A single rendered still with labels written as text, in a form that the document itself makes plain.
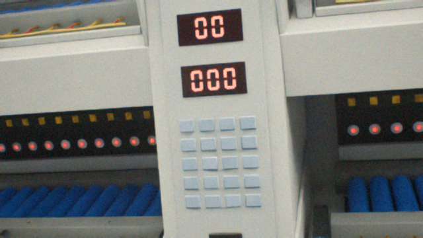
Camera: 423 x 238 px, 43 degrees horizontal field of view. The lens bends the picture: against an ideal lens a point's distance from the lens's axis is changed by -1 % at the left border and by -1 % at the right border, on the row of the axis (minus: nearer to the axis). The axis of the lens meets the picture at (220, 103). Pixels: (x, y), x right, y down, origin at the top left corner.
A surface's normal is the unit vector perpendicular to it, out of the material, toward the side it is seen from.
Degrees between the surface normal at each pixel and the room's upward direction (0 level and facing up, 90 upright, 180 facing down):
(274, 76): 90
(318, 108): 90
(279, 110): 90
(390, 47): 106
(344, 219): 16
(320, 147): 90
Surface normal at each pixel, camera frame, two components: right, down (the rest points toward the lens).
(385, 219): -0.13, -0.94
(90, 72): -0.19, 0.33
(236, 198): -0.22, 0.07
